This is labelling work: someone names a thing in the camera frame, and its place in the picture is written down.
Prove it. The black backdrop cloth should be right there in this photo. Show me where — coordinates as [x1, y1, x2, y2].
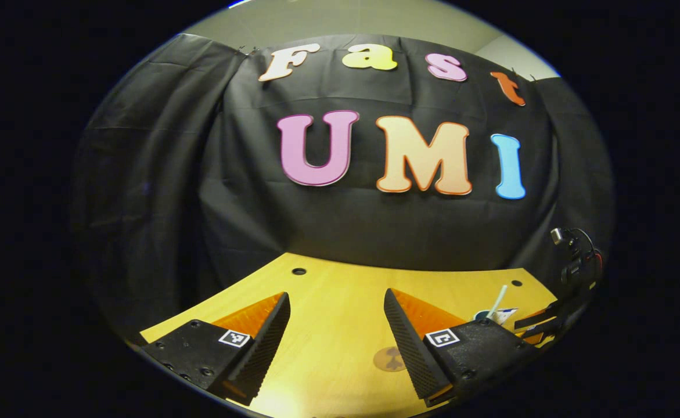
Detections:
[71, 33, 616, 343]

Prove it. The round brown coaster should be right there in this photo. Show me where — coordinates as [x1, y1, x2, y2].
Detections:
[373, 347, 408, 373]

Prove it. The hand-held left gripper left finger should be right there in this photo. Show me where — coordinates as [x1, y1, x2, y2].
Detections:
[141, 291, 292, 406]

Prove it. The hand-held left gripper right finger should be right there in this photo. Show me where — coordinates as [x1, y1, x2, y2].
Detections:
[383, 288, 541, 407]

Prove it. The pale green cup wooden handle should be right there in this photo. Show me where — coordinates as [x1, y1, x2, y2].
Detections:
[473, 309, 517, 326]

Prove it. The wooden desktop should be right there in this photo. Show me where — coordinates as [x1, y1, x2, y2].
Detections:
[140, 253, 558, 418]

